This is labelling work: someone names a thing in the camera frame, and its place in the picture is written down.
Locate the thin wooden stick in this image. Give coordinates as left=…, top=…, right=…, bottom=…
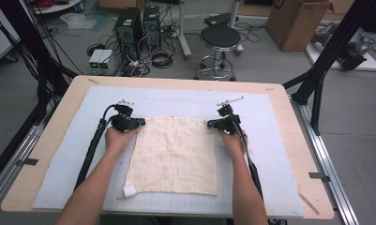
left=297, top=190, right=321, bottom=217

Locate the white power supply box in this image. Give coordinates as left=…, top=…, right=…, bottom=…
left=88, top=49, right=105, bottom=70
left=98, top=49, right=115, bottom=71

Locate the grey tape strip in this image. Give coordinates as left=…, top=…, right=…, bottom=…
left=308, top=172, right=332, bottom=184
left=15, top=157, right=39, bottom=167

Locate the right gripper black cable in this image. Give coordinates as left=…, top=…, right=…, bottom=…
left=231, top=114, right=264, bottom=202

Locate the white grid mat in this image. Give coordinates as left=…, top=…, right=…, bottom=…
left=32, top=85, right=306, bottom=218

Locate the black round stool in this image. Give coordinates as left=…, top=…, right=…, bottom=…
left=193, top=24, right=243, bottom=83

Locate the white board with dark devices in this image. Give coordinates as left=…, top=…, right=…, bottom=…
left=305, top=22, right=376, bottom=73

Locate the white desk leg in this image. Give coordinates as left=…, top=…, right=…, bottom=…
left=175, top=0, right=193, bottom=61

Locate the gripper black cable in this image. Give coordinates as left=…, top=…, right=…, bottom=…
left=74, top=104, right=118, bottom=191
left=231, top=114, right=264, bottom=202

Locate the black computer tower green label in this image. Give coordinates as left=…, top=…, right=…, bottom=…
left=114, top=7, right=143, bottom=61

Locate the cream patterned cloth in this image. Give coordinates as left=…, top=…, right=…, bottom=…
left=116, top=115, right=219, bottom=201

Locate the coiled black cable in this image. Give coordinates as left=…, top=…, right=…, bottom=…
left=150, top=48, right=174, bottom=69

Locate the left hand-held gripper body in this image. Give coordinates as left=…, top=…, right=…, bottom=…
left=110, top=99, right=137, bottom=134

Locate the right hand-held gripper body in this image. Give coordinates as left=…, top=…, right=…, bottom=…
left=216, top=96, right=245, bottom=136

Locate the black metal frame with cables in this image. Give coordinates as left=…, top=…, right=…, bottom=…
left=0, top=0, right=80, bottom=126

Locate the clear plastic bag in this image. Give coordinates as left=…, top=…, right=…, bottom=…
left=59, top=12, right=90, bottom=31

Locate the aluminium rail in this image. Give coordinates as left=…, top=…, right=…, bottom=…
left=289, top=93, right=361, bottom=225
left=0, top=102, right=49, bottom=214

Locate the person's left hand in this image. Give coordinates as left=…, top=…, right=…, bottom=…
left=104, top=126, right=140, bottom=155

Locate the cardboard box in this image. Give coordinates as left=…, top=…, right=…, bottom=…
left=265, top=0, right=334, bottom=53

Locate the person's right hand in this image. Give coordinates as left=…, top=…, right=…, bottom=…
left=218, top=127, right=249, bottom=157

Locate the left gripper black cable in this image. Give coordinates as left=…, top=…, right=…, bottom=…
left=74, top=104, right=118, bottom=191

